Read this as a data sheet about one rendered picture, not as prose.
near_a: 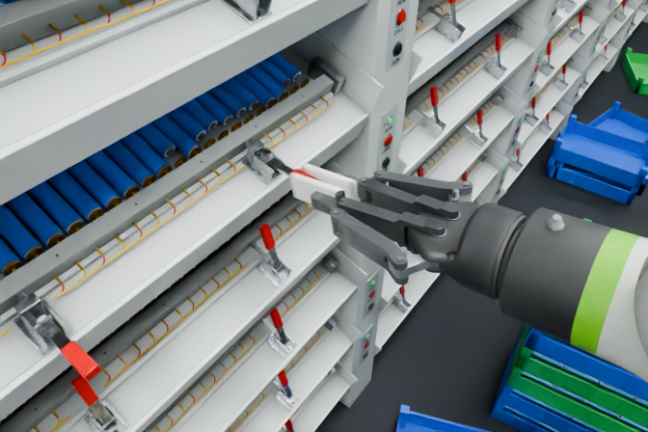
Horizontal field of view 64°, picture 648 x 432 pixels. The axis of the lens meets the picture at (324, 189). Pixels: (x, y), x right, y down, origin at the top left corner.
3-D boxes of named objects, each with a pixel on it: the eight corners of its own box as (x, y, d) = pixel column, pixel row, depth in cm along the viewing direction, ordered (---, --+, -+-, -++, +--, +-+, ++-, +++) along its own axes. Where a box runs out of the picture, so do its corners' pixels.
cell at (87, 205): (63, 172, 52) (104, 214, 50) (45, 181, 51) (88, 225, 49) (60, 161, 50) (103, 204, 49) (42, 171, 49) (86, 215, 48)
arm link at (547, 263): (625, 196, 38) (583, 273, 33) (598, 303, 45) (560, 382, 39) (542, 174, 41) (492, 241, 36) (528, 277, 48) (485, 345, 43)
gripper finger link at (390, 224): (448, 254, 46) (442, 264, 45) (343, 220, 52) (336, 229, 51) (448, 220, 44) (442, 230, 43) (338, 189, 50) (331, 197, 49)
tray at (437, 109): (525, 63, 125) (560, 16, 114) (386, 197, 90) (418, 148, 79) (458, 14, 129) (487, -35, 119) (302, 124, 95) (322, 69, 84)
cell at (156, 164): (131, 134, 56) (171, 172, 55) (117, 142, 55) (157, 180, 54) (130, 123, 55) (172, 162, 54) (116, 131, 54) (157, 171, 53)
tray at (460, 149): (505, 126, 138) (536, 90, 127) (378, 265, 103) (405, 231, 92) (446, 81, 142) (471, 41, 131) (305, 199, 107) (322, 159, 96)
